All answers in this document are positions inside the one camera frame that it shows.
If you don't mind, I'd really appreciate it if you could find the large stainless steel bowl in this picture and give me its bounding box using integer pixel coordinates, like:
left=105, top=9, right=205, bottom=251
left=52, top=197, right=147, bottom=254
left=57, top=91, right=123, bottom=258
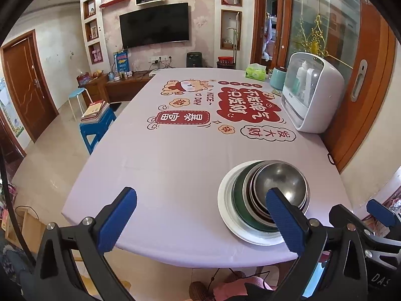
left=242, top=160, right=310, bottom=228

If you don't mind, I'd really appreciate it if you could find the white plate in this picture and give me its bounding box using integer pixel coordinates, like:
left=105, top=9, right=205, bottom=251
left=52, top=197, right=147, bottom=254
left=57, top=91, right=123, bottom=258
left=218, top=160, right=283, bottom=247

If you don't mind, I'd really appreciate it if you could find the green glass plate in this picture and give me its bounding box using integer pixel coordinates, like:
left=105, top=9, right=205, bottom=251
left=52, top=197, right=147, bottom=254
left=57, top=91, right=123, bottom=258
left=232, top=160, right=278, bottom=233

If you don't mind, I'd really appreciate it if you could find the blue plastic stool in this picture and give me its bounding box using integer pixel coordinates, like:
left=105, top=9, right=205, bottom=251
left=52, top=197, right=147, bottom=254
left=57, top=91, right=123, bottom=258
left=79, top=107, right=116, bottom=154

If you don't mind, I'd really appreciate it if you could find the pink printed tablecloth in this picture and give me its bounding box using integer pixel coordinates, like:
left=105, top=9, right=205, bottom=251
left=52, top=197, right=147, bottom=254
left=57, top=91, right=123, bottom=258
left=62, top=68, right=350, bottom=268

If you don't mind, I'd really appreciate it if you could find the stack of books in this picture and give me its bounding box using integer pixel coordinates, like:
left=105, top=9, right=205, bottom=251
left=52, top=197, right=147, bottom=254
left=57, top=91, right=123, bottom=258
left=80, top=100, right=110, bottom=123

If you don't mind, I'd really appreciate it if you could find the white countertop sterilizer appliance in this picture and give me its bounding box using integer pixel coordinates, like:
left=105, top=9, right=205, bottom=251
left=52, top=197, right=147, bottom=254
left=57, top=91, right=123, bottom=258
left=281, top=52, right=345, bottom=134

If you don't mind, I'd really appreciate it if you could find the light blue round stool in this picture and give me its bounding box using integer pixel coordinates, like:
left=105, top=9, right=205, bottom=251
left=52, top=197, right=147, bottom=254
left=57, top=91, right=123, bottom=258
left=68, top=87, right=93, bottom=120

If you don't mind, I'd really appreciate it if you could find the wooden tv cabinet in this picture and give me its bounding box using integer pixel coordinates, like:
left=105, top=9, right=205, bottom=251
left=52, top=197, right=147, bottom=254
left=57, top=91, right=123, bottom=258
left=79, top=71, right=151, bottom=103

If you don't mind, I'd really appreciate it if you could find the teal ceramic jar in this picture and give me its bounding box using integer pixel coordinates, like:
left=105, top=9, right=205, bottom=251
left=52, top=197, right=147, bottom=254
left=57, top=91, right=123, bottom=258
left=270, top=67, right=286, bottom=91

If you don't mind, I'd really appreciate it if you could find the green tissue box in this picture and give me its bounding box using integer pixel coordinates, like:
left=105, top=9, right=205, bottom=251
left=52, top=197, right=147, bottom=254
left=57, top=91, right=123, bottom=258
left=245, top=63, right=266, bottom=82

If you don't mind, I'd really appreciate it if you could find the blue snack box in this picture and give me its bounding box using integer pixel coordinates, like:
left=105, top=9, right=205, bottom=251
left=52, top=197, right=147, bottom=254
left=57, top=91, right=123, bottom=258
left=114, top=50, right=130, bottom=73

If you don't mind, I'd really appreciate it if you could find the brown wooden door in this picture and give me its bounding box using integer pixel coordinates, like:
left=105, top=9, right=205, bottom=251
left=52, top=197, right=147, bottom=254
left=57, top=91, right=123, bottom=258
left=1, top=29, right=58, bottom=141

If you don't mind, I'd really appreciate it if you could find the orange wooden sliding door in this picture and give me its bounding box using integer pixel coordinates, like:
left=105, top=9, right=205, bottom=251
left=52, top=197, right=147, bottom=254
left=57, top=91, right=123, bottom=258
left=250, top=0, right=397, bottom=173

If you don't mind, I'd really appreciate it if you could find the white wall shelf unit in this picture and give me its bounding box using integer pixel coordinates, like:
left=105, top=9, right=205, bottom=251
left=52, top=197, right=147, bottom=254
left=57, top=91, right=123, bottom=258
left=80, top=0, right=104, bottom=72

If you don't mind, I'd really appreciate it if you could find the black wall television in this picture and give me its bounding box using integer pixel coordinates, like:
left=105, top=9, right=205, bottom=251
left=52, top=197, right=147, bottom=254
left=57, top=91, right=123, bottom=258
left=119, top=3, right=190, bottom=49

